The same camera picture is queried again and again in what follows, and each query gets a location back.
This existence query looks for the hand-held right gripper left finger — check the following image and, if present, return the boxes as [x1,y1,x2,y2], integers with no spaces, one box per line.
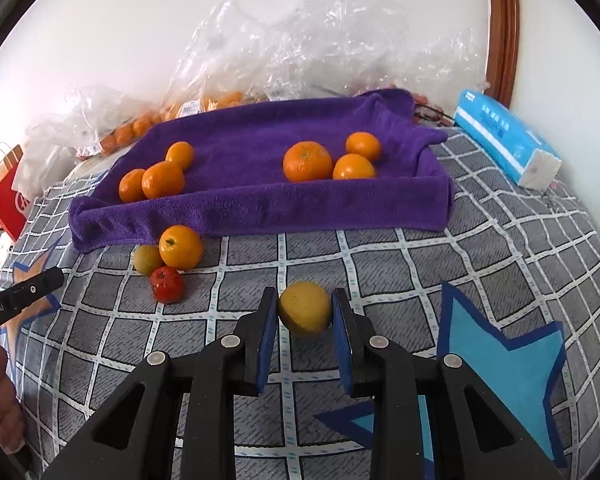
[40,286,280,480]

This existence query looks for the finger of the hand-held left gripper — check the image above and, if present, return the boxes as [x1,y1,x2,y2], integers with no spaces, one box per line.
[8,266,65,307]

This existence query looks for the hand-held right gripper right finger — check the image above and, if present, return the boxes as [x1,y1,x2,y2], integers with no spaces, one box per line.
[331,287,566,480]

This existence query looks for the yellow-green round fruit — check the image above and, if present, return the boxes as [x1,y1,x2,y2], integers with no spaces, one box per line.
[133,244,165,277]
[278,281,332,338]

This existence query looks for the large orange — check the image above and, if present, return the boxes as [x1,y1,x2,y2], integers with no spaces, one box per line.
[283,141,333,184]

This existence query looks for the purple towel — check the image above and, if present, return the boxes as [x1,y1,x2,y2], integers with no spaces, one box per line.
[69,88,455,255]

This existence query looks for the person's left hand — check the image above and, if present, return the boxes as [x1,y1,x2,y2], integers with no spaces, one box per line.
[0,347,27,456]

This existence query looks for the white spotted plush toy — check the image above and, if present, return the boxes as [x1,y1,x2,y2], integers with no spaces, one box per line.
[0,231,17,272]

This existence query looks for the white plastic bag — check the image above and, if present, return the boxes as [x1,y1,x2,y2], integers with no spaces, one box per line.
[17,142,81,197]

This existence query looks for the small red fruit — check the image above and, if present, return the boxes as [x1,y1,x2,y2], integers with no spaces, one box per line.
[150,267,185,304]

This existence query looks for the red paper shopping bag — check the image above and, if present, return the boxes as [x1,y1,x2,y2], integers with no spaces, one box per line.
[0,142,27,211]

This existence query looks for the orange with green stem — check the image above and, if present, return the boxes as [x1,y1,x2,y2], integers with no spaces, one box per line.
[159,225,203,270]

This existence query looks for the pile of small mandarins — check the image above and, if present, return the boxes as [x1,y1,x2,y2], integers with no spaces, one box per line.
[99,109,164,157]

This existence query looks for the pile of bagged oranges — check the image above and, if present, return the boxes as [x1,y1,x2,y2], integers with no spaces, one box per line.
[180,91,247,114]

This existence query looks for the blue tissue pack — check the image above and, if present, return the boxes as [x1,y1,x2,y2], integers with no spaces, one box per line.
[452,89,563,191]

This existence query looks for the large clear plastic bag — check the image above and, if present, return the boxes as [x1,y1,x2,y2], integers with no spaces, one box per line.
[167,0,423,112]

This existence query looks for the crumpled clear plastic bag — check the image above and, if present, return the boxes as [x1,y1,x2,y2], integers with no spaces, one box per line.
[410,24,491,97]

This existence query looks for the brown wooden frame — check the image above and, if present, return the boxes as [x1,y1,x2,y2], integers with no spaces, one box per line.
[485,0,521,108]

